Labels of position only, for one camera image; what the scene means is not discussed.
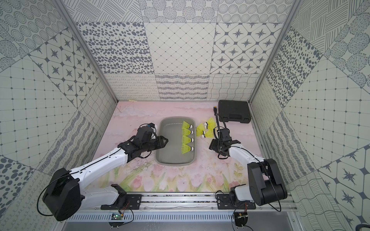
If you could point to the yellow shuttlecock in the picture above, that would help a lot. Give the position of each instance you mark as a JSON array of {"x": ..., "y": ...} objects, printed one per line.
[
  {"x": 186, "y": 125},
  {"x": 208, "y": 134},
  {"x": 200, "y": 130},
  {"x": 186, "y": 140},
  {"x": 185, "y": 149},
  {"x": 186, "y": 132},
  {"x": 210, "y": 124}
]

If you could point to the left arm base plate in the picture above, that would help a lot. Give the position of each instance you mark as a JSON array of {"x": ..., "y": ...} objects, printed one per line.
[{"x": 129, "y": 201}]

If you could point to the aluminium mounting rail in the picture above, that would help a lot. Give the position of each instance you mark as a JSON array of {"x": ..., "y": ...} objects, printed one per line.
[{"x": 168, "y": 201}]

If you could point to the black plastic tool case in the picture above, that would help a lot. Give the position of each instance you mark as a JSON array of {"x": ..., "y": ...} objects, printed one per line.
[{"x": 236, "y": 111}]

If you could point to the black round connector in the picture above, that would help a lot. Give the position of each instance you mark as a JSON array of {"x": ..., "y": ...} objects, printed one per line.
[{"x": 240, "y": 219}]

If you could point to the green circuit board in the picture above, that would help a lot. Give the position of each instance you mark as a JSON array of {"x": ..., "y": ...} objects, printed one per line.
[{"x": 116, "y": 216}]

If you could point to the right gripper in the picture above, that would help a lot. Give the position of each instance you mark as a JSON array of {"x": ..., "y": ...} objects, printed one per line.
[{"x": 213, "y": 145}]

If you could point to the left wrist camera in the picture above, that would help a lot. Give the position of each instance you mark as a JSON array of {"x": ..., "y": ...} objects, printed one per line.
[{"x": 146, "y": 130}]

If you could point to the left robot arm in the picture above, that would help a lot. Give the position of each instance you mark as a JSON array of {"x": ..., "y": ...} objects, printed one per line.
[{"x": 66, "y": 193}]

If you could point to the grey plastic storage box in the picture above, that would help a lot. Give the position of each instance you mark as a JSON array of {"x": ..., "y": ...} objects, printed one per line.
[{"x": 170, "y": 155}]

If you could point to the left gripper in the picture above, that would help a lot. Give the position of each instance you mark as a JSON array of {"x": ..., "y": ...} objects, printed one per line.
[{"x": 156, "y": 142}]

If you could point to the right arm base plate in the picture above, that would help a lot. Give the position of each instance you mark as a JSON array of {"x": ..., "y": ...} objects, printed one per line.
[{"x": 226, "y": 201}]

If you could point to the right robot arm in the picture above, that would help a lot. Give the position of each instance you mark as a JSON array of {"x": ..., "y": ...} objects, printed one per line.
[{"x": 265, "y": 183}]

